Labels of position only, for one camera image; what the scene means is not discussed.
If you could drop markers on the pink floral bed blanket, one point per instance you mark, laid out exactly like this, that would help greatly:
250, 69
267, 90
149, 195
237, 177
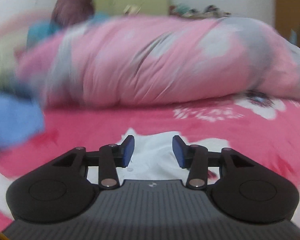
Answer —
265, 130

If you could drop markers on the brown wooden door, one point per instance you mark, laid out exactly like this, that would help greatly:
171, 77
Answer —
287, 20

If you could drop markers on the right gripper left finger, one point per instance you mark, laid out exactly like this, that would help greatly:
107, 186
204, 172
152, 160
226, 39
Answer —
68, 185

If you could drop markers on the pink grey rolled duvet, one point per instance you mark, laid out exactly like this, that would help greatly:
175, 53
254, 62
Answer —
160, 60

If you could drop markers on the person in purple jacket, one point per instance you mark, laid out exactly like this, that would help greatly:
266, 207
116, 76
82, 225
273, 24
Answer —
71, 12

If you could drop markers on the teal blue blanket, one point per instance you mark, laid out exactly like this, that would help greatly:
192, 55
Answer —
43, 30

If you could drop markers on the clutter behind duvet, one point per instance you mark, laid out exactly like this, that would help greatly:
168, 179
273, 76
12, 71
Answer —
184, 11

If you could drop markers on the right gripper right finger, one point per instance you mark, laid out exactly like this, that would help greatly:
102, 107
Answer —
236, 185

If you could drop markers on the pink white headboard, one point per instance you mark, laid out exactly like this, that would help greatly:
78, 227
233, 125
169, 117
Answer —
13, 38

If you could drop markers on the white shirt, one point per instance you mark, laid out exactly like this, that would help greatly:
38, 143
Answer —
153, 158

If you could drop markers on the blue cloth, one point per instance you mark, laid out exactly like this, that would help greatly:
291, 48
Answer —
20, 119

